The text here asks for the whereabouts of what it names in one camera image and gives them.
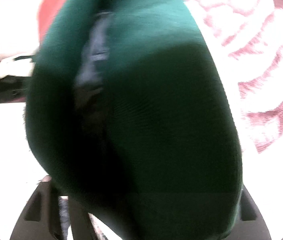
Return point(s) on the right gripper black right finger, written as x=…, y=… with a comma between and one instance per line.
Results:
x=251, y=217

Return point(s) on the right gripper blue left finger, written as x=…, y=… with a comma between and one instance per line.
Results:
x=40, y=218

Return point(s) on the beige hanging coat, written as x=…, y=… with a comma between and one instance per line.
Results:
x=20, y=66

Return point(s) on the floral purple bed blanket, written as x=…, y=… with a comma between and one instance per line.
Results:
x=245, y=38

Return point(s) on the green white varsity jacket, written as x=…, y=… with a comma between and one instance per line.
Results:
x=127, y=113

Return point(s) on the red duvet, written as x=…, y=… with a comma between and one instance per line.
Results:
x=46, y=14

